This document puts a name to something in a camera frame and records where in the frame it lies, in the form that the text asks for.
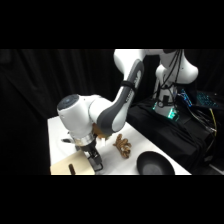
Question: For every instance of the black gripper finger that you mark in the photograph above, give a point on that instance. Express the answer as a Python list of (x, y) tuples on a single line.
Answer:
[(99, 165), (93, 162)]

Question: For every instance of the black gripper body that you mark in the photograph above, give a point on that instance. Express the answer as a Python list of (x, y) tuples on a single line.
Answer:
[(90, 152)]

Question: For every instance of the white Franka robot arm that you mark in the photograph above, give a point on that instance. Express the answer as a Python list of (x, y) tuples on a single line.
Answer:
[(76, 116)]

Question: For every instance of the black marker pen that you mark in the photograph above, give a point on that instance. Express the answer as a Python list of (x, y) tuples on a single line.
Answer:
[(71, 168)]

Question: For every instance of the tan cutting board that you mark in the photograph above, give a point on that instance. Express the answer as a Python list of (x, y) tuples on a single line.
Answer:
[(66, 163)]

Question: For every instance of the black bowl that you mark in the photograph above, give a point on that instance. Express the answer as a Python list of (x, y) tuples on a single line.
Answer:
[(155, 163)]

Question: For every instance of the black cloth-covered stand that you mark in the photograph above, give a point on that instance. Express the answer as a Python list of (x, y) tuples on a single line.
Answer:
[(166, 140)]

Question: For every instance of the black curtain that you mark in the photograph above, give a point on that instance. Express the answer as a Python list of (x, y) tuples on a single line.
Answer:
[(33, 100)]

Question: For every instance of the green base light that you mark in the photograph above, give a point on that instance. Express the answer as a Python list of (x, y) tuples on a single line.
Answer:
[(172, 115)]

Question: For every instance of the blue lit electronics box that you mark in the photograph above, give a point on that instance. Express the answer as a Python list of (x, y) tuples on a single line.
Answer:
[(185, 97)]

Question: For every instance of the blue backlit keyboard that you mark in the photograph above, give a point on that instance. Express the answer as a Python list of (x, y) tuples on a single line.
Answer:
[(206, 99)]

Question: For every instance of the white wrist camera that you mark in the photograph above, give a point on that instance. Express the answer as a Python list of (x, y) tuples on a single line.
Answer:
[(67, 140)]

